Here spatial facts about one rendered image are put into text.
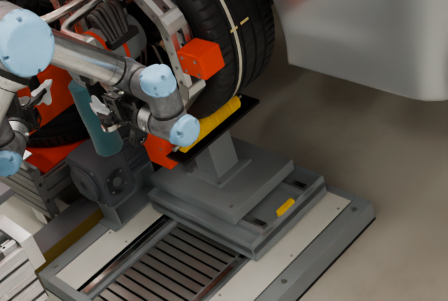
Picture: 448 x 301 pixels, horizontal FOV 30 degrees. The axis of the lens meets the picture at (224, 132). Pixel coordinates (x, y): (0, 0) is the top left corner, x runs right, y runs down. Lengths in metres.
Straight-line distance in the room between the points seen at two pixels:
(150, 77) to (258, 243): 0.92
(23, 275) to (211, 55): 0.71
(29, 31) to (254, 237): 1.27
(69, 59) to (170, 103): 0.24
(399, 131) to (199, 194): 0.84
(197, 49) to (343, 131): 1.17
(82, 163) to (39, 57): 1.17
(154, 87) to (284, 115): 1.56
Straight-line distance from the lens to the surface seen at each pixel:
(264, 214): 2.70
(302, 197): 2.70
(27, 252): 1.97
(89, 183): 2.76
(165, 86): 1.85
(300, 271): 2.59
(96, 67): 1.89
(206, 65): 2.13
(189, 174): 2.82
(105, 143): 2.57
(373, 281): 2.63
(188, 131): 1.90
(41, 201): 3.03
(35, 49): 1.62
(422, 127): 3.15
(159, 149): 2.54
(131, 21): 2.36
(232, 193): 2.70
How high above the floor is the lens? 1.93
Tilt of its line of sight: 35 degrees down
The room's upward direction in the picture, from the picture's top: 18 degrees counter-clockwise
